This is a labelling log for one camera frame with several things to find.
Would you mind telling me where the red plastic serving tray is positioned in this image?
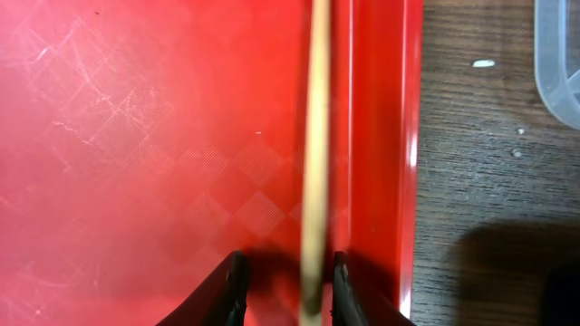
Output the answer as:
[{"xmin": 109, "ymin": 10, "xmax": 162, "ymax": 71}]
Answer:
[{"xmin": 1, "ymin": 0, "xmax": 423, "ymax": 325}]

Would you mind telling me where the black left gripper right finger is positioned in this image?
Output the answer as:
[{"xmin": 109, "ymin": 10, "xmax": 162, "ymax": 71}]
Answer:
[{"xmin": 331, "ymin": 252, "xmax": 414, "ymax": 326}]

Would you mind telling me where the wooden chopstick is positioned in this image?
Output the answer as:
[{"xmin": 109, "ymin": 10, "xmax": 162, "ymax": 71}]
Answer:
[{"xmin": 299, "ymin": 0, "xmax": 332, "ymax": 326}]

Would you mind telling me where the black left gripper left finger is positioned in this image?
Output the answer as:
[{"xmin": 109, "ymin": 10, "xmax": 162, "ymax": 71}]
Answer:
[{"xmin": 157, "ymin": 251, "xmax": 249, "ymax": 326}]

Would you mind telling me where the clear plastic waste bin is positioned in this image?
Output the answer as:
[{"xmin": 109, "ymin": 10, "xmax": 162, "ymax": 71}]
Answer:
[{"xmin": 534, "ymin": 0, "xmax": 579, "ymax": 129}]

